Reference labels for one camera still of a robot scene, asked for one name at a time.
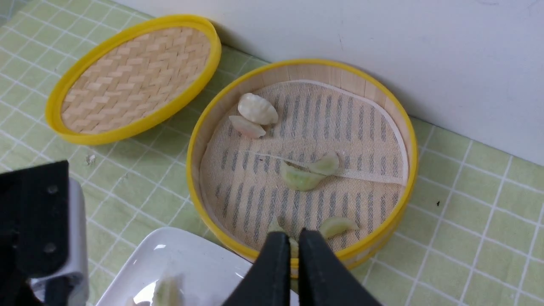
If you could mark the small green dumpling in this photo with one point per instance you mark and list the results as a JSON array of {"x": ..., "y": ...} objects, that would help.
[{"x": 325, "y": 166}]

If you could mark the green dumpling at steamer right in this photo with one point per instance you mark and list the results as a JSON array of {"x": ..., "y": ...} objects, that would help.
[{"x": 337, "y": 225}]

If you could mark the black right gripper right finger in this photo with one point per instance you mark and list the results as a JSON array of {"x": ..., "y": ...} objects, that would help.
[{"x": 323, "y": 280}]

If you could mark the green dumpling at steamer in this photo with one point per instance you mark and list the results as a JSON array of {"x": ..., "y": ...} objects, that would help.
[
  {"x": 337, "y": 225},
  {"x": 275, "y": 226}
]

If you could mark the green checked tablecloth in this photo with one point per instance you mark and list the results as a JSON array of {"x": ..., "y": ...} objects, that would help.
[{"x": 472, "y": 233}]

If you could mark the yellow rimmed bamboo steamer basket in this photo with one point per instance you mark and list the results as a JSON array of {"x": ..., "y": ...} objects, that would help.
[{"x": 330, "y": 73}]

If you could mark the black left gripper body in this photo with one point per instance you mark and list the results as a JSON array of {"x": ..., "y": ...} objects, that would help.
[{"x": 43, "y": 238}]

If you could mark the green dumpling on plate centre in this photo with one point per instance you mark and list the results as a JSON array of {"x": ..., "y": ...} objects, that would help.
[{"x": 167, "y": 292}]

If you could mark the green dumpling at steamer front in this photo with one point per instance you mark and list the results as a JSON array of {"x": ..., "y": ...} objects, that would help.
[{"x": 275, "y": 226}]

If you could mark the yellow rimmed woven steamer lid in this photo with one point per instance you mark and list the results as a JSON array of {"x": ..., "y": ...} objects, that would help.
[{"x": 134, "y": 80}]

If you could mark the white mesh steamer liner cloth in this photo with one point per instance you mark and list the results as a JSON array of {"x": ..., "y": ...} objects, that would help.
[{"x": 240, "y": 177}]

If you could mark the pale pink dumpling in steamer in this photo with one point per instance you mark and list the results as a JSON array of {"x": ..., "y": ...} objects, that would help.
[{"x": 246, "y": 127}]

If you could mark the white square plate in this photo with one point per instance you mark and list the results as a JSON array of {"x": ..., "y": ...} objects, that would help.
[{"x": 206, "y": 273}]

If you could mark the large green dumpling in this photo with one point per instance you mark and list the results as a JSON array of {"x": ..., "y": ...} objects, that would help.
[{"x": 297, "y": 179}]

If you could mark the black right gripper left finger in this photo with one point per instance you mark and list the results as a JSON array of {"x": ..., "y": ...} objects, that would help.
[{"x": 267, "y": 283}]

